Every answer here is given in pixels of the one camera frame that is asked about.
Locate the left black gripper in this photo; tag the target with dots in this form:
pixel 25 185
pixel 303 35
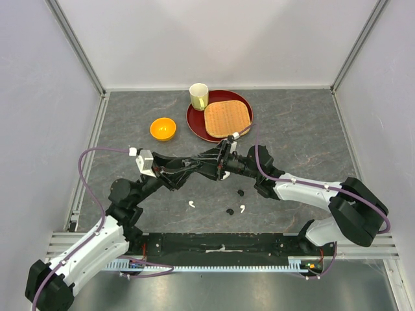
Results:
pixel 172 173

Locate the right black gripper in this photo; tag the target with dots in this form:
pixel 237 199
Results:
pixel 224 157

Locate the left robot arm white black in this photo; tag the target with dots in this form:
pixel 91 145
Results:
pixel 54 285

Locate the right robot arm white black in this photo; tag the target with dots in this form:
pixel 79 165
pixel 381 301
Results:
pixel 356 214

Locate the woven bamboo square tray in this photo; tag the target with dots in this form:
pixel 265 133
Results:
pixel 226 117

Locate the orange bowl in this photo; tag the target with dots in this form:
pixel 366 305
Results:
pixel 163 129

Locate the cream ceramic mug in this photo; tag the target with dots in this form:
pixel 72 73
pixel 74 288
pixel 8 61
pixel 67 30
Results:
pixel 199 94

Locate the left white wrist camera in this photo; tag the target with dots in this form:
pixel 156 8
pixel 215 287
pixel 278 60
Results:
pixel 144 161

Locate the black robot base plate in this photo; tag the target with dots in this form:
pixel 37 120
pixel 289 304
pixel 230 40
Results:
pixel 224 249

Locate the slotted cable duct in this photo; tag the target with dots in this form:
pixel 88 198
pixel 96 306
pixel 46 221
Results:
pixel 130 266

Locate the aluminium frame rail right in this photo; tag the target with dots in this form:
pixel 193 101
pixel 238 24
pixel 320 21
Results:
pixel 364 34

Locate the aluminium frame rail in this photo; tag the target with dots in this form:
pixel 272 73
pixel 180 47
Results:
pixel 364 34
pixel 75 44

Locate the aluminium frame rail left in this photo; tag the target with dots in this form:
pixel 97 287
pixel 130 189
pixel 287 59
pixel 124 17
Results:
pixel 75 44

